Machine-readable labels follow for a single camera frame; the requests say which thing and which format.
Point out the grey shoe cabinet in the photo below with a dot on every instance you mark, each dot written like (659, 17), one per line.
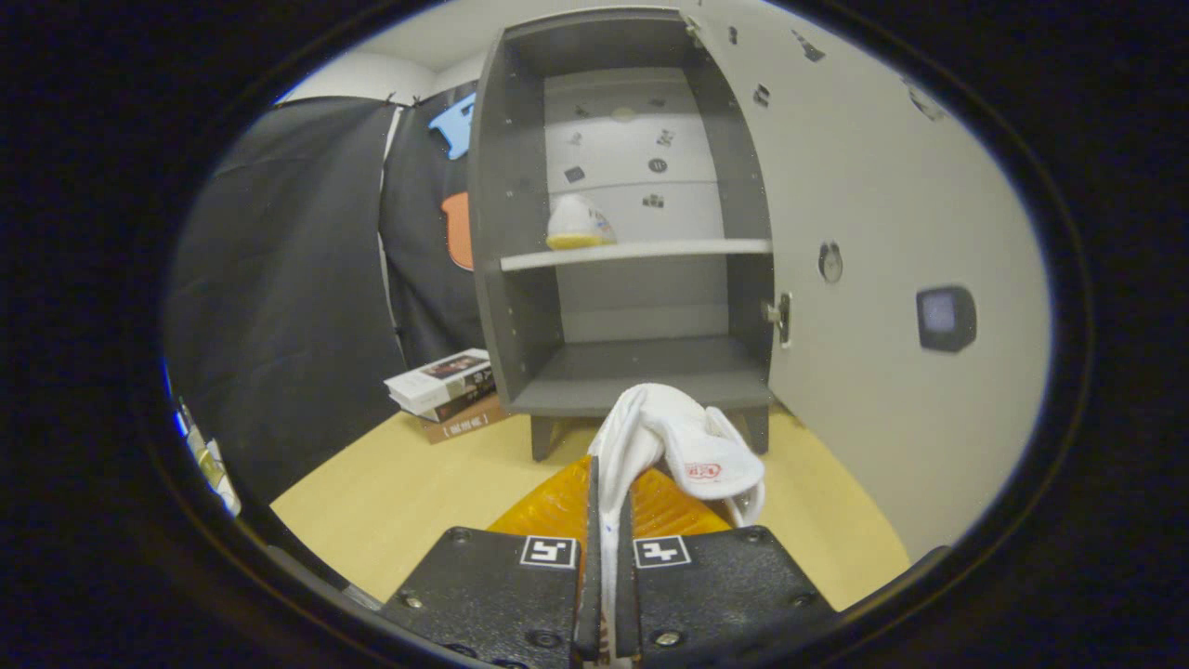
(641, 372)

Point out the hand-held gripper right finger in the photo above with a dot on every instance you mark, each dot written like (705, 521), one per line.
(625, 613)

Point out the beige shoe cabinet door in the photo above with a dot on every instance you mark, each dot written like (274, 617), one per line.
(864, 390)

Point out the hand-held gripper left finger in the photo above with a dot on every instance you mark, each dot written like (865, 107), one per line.
(589, 604)

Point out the brown cover book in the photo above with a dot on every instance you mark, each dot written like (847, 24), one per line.
(464, 426)

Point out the dark cover book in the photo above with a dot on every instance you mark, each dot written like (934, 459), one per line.
(469, 398)

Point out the black backdrop cloth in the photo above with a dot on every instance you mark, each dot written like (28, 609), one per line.
(297, 297)

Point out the white shoes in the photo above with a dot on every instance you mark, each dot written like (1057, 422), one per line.
(650, 418)

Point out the small white yellow container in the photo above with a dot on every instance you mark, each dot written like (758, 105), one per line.
(576, 223)

